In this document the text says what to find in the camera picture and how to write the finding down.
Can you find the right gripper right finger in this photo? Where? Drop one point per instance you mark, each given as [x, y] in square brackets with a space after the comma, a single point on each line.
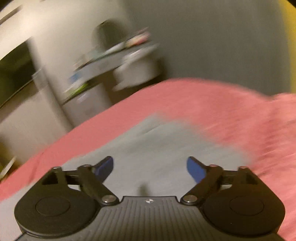
[207, 178]

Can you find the pink ribbed bed blanket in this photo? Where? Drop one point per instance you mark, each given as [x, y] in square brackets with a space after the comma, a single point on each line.
[263, 127]

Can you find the grey upholstered chair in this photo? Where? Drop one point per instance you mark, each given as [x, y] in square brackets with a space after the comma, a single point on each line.
[134, 72]

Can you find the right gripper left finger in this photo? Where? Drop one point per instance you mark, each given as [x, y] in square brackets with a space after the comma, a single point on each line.
[91, 179]

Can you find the wall mounted black television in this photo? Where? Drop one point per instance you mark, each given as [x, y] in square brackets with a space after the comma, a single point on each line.
[17, 68]

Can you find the grey vanity desk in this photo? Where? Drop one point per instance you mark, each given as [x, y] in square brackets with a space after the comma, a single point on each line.
[109, 62]

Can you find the grey bedside cabinet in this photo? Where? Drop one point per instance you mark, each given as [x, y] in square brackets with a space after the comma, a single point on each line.
[89, 100]

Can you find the round vanity mirror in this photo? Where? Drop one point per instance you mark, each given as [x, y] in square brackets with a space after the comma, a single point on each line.
[109, 33]

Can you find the white folded panel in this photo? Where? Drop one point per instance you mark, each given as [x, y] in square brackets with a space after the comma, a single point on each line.
[43, 84]

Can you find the grey sweatpants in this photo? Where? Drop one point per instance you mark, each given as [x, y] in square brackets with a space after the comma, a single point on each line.
[150, 159]

